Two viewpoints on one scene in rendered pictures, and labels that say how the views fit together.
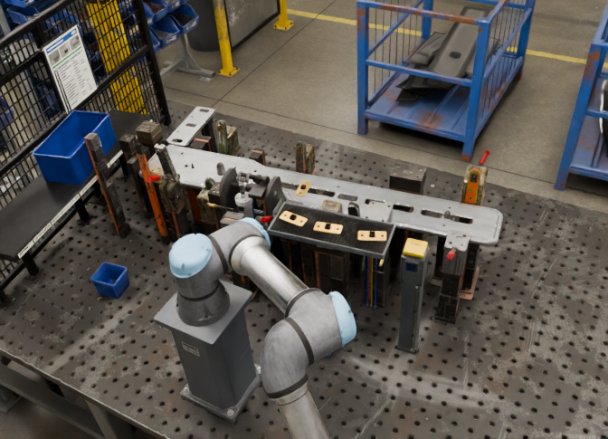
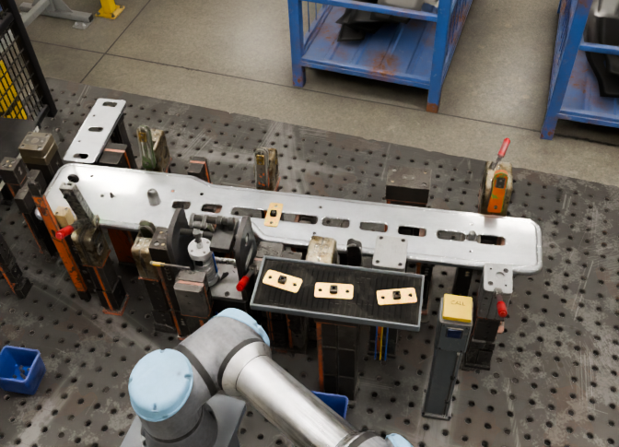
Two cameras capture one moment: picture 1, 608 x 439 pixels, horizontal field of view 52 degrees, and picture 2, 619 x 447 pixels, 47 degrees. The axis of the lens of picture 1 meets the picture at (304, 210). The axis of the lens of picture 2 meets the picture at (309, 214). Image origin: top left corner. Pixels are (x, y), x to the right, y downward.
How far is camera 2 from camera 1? 0.52 m
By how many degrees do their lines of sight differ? 11
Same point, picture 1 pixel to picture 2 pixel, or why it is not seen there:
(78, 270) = not seen: outside the picture
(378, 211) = (391, 250)
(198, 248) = (172, 375)
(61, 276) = not seen: outside the picture
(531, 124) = (500, 55)
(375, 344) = (396, 414)
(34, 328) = not seen: outside the picture
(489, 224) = (527, 244)
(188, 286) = (163, 429)
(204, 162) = (126, 187)
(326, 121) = (250, 73)
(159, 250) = (78, 311)
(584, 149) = (572, 87)
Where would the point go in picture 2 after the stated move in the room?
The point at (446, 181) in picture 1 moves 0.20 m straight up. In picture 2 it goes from (438, 165) to (445, 121)
